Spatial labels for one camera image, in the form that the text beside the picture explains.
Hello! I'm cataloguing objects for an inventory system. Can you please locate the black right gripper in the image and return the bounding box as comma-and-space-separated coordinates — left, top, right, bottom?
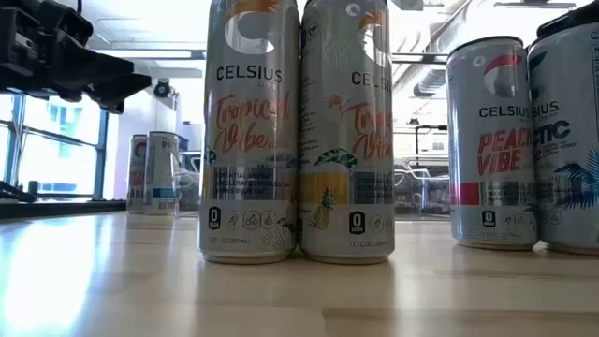
535, 0, 599, 39

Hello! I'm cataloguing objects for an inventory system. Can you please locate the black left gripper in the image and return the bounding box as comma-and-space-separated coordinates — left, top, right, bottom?
0, 0, 153, 115

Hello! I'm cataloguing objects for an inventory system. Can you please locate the Celsius Peach Vibe can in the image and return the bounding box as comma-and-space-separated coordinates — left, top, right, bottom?
125, 134, 150, 214
446, 36, 539, 252

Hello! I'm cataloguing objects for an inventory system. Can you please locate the Celsius Arctic Vibe can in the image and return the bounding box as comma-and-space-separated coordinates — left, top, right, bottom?
142, 130, 181, 216
527, 21, 599, 257

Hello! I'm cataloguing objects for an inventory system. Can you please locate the Celsius Tropical Vibe can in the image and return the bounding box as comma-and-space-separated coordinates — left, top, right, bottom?
198, 0, 301, 266
298, 0, 397, 266

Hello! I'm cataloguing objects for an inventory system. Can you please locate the long ceiling light fixture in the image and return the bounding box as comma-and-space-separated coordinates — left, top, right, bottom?
93, 48, 448, 66

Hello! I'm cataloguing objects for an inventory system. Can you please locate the large dark-framed window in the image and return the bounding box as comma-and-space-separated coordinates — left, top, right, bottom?
0, 93, 110, 201

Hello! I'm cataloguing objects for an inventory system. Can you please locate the clear plastic bin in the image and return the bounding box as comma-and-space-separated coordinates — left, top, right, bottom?
170, 150, 203, 219
394, 156, 451, 217

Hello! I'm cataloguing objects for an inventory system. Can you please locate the black ceiling track rail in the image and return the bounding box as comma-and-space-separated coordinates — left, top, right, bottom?
493, 1, 577, 9

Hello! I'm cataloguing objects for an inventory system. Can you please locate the black aluminium table frame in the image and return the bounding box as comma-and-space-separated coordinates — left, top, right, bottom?
0, 199, 128, 220

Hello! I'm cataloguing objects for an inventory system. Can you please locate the black frame strut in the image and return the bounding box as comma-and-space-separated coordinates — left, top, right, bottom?
0, 180, 38, 205

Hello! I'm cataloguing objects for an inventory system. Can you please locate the silver ceiling air duct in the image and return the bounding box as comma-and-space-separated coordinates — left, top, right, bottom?
393, 0, 497, 97

